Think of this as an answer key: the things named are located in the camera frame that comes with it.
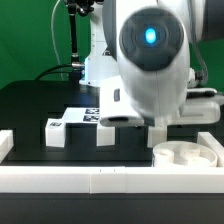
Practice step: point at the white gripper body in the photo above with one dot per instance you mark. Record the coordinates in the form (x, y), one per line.
(202, 106)

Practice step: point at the white round stool seat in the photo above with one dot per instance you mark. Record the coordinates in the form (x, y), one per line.
(183, 154)

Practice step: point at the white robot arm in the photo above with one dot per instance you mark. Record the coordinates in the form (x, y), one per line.
(143, 66)

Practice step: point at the white tag sheet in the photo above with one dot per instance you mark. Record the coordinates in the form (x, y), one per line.
(81, 115)

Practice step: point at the white left fence wall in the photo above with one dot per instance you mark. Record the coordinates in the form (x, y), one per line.
(6, 143)

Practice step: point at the white front fence wall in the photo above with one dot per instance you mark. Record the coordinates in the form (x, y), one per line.
(96, 180)

